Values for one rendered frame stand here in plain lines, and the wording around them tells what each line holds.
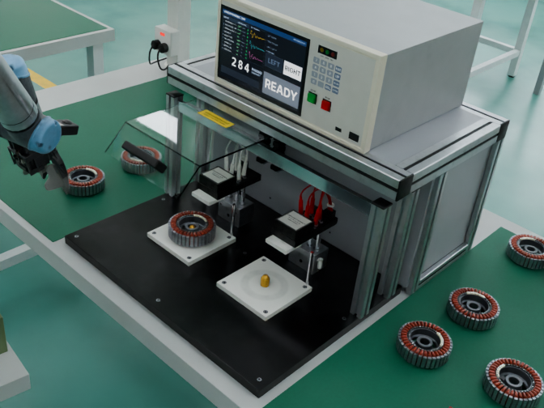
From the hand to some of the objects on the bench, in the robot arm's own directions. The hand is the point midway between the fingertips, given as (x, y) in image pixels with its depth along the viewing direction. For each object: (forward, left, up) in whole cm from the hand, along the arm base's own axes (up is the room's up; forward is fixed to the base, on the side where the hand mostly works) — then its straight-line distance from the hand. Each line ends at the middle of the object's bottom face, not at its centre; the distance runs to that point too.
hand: (57, 181), depth 174 cm
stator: (+20, -30, -2) cm, 36 cm away
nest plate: (+23, -54, -2) cm, 59 cm away
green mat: (+52, -103, +1) cm, 116 cm away
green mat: (+36, +24, -8) cm, 44 cm away
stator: (+11, +7, -8) cm, 15 cm away
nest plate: (+20, -30, -3) cm, 36 cm away
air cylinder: (+34, -28, -3) cm, 44 cm away
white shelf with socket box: (+68, +55, -8) cm, 87 cm away
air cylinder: (+37, -52, -1) cm, 64 cm away
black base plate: (+23, -42, -5) cm, 48 cm away
